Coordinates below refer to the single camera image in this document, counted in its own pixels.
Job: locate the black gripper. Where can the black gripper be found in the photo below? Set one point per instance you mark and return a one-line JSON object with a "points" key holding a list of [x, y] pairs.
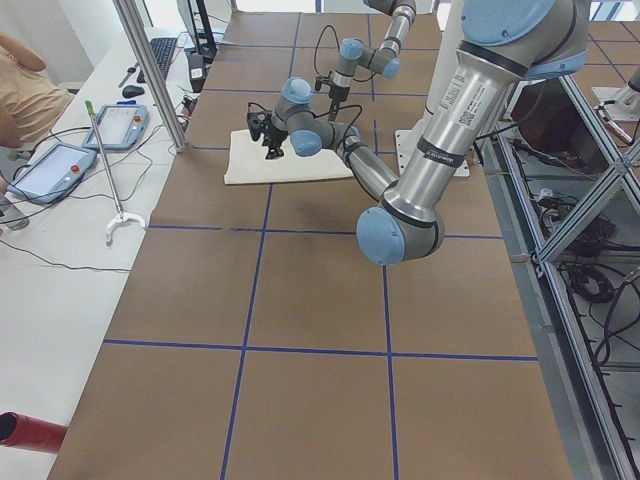
{"points": [[275, 136], [335, 95]]}

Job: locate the red cylinder tube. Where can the red cylinder tube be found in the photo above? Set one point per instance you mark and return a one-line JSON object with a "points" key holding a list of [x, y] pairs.
{"points": [[32, 434]]}

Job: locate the black computer mouse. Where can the black computer mouse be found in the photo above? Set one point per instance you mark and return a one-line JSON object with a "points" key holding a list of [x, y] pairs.
{"points": [[131, 91]]}

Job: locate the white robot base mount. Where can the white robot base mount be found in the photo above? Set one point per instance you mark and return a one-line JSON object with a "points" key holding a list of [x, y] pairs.
{"points": [[446, 64]]}

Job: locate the aluminium frame post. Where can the aluminium frame post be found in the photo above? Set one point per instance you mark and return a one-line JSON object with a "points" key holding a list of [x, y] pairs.
{"points": [[133, 26]]}

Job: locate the far blue teach pendant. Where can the far blue teach pendant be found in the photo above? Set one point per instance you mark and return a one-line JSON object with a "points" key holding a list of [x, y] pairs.
{"points": [[120, 125]]}

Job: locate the cream long-sleeve printed shirt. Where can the cream long-sleeve printed shirt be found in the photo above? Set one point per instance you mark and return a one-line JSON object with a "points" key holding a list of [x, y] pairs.
{"points": [[248, 164]]}

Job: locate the near blue teach pendant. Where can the near blue teach pendant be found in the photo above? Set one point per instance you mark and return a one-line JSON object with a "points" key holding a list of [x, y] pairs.
{"points": [[54, 175]]}

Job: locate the black power adapter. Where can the black power adapter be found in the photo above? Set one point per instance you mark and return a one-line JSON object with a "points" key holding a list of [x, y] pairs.
{"points": [[197, 71]]}

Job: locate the aluminium truss frame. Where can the aluminium truss frame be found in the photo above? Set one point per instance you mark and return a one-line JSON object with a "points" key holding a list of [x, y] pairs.
{"points": [[563, 171]]}

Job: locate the black keyboard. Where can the black keyboard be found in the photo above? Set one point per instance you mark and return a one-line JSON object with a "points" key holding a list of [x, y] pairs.
{"points": [[163, 50]]}

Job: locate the blue teach pendant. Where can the blue teach pendant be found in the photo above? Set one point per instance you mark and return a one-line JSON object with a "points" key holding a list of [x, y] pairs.
{"points": [[120, 125], [54, 175]]}

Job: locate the silver reacher grabber tool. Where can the silver reacher grabber tool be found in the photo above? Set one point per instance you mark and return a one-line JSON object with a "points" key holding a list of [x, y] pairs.
{"points": [[121, 217]]}

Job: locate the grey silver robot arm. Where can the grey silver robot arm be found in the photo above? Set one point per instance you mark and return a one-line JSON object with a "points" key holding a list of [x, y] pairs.
{"points": [[501, 43], [353, 53]]}

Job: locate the seated person in beige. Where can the seated person in beige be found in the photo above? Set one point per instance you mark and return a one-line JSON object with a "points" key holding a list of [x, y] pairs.
{"points": [[30, 103]]}

